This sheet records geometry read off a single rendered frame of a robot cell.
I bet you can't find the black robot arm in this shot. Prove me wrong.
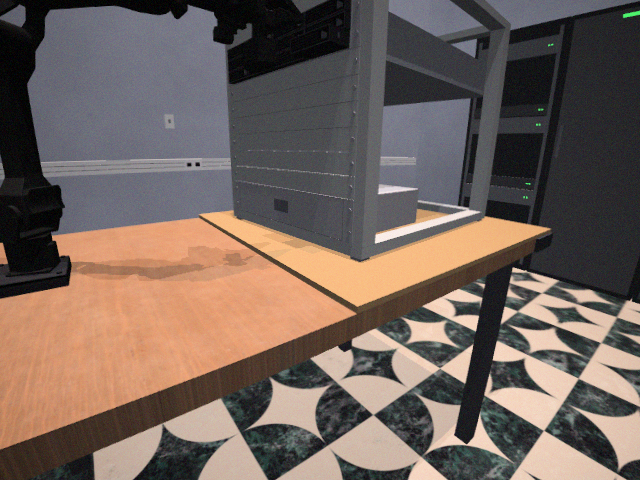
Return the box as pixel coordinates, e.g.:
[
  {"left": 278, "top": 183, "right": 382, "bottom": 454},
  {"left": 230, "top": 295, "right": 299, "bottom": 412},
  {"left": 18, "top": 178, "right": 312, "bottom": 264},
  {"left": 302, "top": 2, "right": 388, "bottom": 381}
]
[{"left": 0, "top": 0, "right": 221, "bottom": 277}]

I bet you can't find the light wooden board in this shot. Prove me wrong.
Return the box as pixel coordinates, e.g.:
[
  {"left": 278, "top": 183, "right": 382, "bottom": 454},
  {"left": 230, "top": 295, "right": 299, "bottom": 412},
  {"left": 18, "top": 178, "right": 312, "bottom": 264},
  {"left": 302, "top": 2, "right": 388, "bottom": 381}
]
[{"left": 199, "top": 211, "right": 551, "bottom": 314}]

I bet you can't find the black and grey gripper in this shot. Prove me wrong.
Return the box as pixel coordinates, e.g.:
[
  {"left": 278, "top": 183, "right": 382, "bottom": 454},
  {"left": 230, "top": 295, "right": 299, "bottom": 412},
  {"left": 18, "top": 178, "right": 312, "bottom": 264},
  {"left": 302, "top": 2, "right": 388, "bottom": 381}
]
[{"left": 214, "top": 0, "right": 304, "bottom": 73}]

